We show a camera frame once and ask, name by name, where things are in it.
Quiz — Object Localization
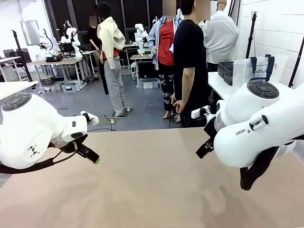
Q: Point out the person in cream jacket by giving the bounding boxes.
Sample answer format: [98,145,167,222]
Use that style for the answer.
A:
[92,1,127,117]

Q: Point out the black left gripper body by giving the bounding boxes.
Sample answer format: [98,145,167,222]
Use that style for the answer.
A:
[62,134,89,154]

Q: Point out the black floor cable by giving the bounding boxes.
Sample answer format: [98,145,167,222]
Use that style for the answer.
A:
[86,128,116,133]

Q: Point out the wooden top work table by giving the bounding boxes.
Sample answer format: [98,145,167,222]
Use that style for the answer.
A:
[27,57,84,91]

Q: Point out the person in black t-shirt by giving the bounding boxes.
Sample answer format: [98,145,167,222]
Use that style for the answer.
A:
[172,0,211,129]

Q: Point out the grey board panel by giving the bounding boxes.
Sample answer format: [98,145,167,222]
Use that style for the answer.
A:
[19,19,40,46]

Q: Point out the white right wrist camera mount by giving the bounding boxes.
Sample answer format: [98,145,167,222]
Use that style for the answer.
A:
[191,105,212,119]

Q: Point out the white work table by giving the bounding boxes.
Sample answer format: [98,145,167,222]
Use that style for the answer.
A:
[0,80,39,101]

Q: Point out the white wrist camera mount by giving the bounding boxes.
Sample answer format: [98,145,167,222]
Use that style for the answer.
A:
[80,110,99,126]
[191,105,212,119]

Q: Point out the person in white shirt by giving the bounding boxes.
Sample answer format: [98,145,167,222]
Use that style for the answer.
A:
[203,0,240,72]

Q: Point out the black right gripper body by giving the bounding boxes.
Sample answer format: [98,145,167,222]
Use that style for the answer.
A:
[203,113,218,143]

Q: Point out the translucent shopping bag blue handles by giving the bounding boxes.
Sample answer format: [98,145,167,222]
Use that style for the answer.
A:
[232,54,289,89]

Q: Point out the person's right forearm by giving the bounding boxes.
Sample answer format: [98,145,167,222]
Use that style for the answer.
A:
[181,67,198,105]

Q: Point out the person's right hand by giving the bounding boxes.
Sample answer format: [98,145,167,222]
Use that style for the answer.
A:
[171,99,188,114]

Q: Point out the grey floor plate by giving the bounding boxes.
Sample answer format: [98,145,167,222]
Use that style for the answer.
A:
[95,114,119,126]

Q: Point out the clear plastic storage bin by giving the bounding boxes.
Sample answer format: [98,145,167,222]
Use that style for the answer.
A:
[61,80,81,93]
[137,77,159,90]

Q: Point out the small wooden top table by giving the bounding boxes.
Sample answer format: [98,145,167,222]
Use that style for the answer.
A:
[130,54,152,72]

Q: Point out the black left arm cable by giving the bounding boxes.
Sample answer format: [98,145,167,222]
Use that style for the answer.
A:
[0,141,79,174]

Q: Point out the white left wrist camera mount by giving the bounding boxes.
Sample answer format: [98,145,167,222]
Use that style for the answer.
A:
[80,110,99,126]

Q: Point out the white side table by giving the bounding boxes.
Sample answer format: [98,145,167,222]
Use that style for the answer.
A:
[208,71,296,101]

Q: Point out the grey storage bin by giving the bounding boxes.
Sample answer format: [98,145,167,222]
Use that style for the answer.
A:
[38,76,62,93]

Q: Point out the person in black clothes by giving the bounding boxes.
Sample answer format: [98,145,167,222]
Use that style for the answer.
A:
[87,15,103,68]

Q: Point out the black tripod stand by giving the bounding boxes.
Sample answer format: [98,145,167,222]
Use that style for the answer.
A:
[10,29,33,82]
[245,10,259,59]
[288,35,304,88]

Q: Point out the person in red shirt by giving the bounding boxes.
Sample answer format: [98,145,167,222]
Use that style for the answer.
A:
[147,0,184,120]

